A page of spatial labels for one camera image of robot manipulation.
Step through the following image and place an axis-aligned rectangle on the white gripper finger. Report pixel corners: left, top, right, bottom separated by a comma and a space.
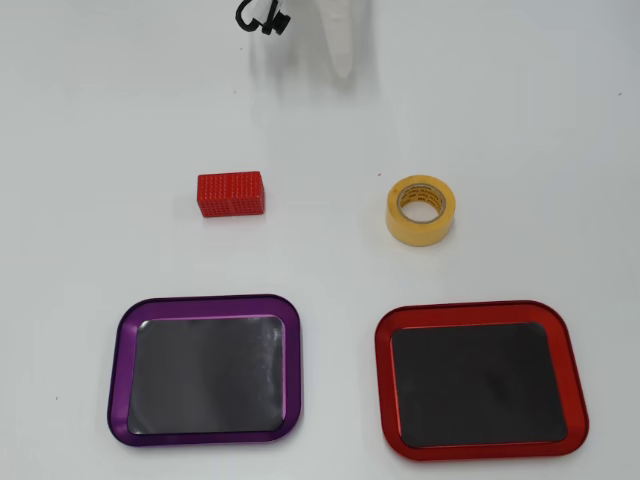
318, 0, 362, 80

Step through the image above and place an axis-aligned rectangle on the red studded rectangular block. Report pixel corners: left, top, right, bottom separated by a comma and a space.
196, 170, 267, 219

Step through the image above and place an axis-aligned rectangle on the yellow masking tape roll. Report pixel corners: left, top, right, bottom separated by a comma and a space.
384, 174, 457, 248

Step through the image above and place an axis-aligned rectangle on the purple metal tray black mat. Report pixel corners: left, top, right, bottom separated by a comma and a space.
106, 293, 305, 448

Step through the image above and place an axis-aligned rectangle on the red metal tray black mat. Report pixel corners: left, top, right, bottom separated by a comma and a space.
374, 299, 590, 462

